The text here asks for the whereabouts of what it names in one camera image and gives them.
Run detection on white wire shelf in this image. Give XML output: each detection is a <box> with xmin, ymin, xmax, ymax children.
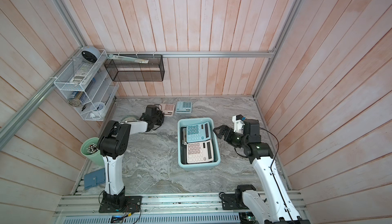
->
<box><xmin>54</xmin><ymin>48</ymin><xmax>119</xmax><ymax>121</ymax></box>

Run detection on grey round alarm clock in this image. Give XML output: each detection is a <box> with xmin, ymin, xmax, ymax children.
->
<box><xmin>81</xmin><ymin>46</ymin><xmax>101</xmax><ymax>64</ymax></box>

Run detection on green pen cup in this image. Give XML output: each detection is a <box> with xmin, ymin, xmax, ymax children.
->
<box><xmin>80</xmin><ymin>137</ymin><xmax>104</xmax><ymax>166</ymax></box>

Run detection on small pink calculator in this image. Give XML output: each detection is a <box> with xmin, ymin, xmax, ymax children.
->
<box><xmin>160</xmin><ymin>103</ymin><xmax>175</xmax><ymax>117</ymax></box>

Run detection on upturned light blue calculator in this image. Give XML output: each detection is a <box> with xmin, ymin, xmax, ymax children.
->
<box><xmin>186</xmin><ymin>122</ymin><xmax>211</xmax><ymax>143</ymax></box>

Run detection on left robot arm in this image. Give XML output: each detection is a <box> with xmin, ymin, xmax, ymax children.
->
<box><xmin>98</xmin><ymin>104</ymin><xmax>164</xmax><ymax>208</ymax></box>

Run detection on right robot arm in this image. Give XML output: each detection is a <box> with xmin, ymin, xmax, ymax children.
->
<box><xmin>213</xmin><ymin>115</ymin><xmax>310</xmax><ymax>224</ymax></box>

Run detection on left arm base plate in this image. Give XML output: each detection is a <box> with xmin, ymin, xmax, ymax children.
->
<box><xmin>99</xmin><ymin>195</ymin><xmax>142</xmax><ymax>213</ymax></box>

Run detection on mint green storage box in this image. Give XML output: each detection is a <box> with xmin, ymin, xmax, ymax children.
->
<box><xmin>178</xmin><ymin>118</ymin><xmax>221</xmax><ymax>171</ymax></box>

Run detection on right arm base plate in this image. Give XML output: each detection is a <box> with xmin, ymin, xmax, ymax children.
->
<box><xmin>218</xmin><ymin>192</ymin><xmax>247</xmax><ymax>210</ymax></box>

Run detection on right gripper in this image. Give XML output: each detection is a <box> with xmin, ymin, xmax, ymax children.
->
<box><xmin>214</xmin><ymin>125</ymin><xmax>249</xmax><ymax>149</ymax></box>

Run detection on upturned pink calculator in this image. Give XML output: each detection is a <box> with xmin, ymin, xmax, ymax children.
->
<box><xmin>186</xmin><ymin>140</ymin><xmax>214</xmax><ymax>164</ymax></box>

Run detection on small teal calculator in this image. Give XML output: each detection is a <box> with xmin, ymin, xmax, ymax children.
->
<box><xmin>176</xmin><ymin>101</ymin><xmax>193</xmax><ymax>113</ymax></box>

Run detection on ruler on basket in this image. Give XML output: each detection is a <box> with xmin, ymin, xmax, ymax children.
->
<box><xmin>107</xmin><ymin>54</ymin><xmax>149</xmax><ymax>64</ymax></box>

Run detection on black mesh basket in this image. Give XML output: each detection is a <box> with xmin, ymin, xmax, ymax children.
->
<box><xmin>104</xmin><ymin>54</ymin><xmax>165</xmax><ymax>82</ymax></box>

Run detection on green round clock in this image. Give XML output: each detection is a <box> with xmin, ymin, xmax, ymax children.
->
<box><xmin>121</xmin><ymin>115</ymin><xmax>139</xmax><ymax>122</ymax></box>

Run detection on white mug on shelf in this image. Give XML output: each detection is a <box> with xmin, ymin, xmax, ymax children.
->
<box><xmin>89</xmin><ymin>102</ymin><xmax>105</xmax><ymax>119</ymax></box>

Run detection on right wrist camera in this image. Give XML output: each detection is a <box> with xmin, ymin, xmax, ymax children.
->
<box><xmin>232</xmin><ymin>115</ymin><xmax>245</xmax><ymax>134</ymax></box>

